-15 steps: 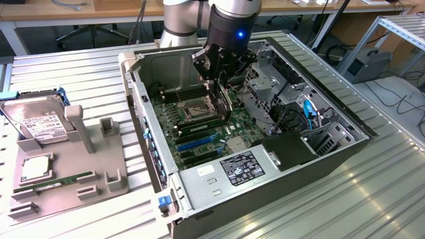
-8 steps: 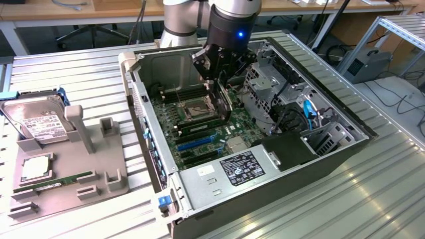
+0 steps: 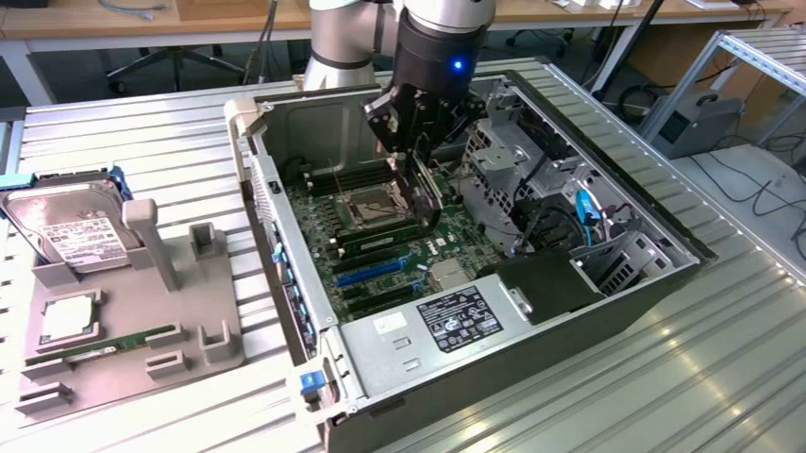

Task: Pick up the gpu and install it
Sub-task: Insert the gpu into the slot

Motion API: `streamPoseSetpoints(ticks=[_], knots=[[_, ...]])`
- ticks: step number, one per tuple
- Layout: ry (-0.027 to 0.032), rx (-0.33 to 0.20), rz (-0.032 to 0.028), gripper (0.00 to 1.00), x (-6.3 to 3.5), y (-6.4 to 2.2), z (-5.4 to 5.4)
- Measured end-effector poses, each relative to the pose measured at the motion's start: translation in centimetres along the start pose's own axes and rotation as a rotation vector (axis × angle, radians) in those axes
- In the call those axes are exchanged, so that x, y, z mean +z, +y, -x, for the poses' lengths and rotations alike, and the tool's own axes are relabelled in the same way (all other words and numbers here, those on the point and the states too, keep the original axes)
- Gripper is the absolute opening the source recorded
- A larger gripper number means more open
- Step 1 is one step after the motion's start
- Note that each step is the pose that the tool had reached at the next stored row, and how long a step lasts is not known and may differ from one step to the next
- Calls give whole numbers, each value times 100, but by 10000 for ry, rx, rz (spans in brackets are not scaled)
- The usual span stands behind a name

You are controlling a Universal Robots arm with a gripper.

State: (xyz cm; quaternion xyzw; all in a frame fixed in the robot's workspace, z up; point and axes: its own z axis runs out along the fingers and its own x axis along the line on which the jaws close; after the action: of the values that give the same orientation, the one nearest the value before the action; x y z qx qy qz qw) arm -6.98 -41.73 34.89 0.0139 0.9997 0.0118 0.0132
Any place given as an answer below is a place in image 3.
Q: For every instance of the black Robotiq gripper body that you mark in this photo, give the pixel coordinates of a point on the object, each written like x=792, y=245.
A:
x=440, y=56

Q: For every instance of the low-profile graphics card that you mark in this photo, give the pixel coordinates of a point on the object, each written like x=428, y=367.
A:
x=428, y=222

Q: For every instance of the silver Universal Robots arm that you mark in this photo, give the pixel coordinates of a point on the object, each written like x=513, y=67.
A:
x=340, y=38

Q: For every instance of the silver metal drive cage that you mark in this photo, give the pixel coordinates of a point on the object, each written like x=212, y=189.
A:
x=503, y=160

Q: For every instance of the thin locking lever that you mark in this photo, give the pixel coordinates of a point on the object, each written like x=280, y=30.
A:
x=337, y=181

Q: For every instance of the black office chair base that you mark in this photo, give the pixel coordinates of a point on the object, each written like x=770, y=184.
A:
x=179, y=59
x=541, y=35

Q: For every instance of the CPU socket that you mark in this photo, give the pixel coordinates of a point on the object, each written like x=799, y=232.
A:
x=371, y=210

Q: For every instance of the wooden office desk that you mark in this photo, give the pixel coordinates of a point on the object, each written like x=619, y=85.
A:
x=547, y=11
x=74, y=26

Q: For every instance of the green motherboard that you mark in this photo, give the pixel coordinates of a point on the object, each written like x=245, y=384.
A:
x=459, y=222

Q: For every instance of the green RAM stick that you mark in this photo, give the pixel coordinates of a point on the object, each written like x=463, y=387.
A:
x=371, y=241
x=118, y=344

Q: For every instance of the black case fan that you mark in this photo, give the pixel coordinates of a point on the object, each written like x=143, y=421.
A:
x=554, y=231

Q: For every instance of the black expansion slot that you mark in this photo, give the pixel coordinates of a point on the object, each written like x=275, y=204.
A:
x=368, y=262
x=384, y=307
x=377, y=295

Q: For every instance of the black stand pole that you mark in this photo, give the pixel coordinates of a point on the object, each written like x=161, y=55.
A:
x=638, y=28

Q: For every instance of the blue expansion slot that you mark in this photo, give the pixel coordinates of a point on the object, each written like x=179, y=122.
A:
x=371, y=276

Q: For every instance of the silver chipset heatsink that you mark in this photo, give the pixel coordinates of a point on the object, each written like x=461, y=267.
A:
x=449, y=276

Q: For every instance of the black plastic air shroud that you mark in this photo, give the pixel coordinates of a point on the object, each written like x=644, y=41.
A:
x=547, y=283

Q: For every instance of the silver disk bay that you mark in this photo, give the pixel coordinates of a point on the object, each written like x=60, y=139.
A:
x=619, y=269

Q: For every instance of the hard drive in blue caddy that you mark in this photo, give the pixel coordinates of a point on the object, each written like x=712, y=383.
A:
x=118, y=181

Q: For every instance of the silver power supply unit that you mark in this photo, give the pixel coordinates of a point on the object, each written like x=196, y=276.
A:
x=403, y=349

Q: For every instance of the open dark PC case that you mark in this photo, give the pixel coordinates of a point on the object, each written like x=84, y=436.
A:
x=566, y=340

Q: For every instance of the silver hard disk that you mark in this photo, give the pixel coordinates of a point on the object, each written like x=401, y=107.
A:
x=69, y=222

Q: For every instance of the gray plastic parts rack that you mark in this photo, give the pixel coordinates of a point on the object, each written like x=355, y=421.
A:
x=125, y=302

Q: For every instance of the blue case latch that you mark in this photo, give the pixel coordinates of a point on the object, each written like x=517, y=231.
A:
x=309, y=382

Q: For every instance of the silver CPU chip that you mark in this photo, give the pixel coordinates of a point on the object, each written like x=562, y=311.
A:
x=65, y=318

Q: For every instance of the aluminium profile frame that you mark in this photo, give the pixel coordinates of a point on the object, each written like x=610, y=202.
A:
x=755, y=47

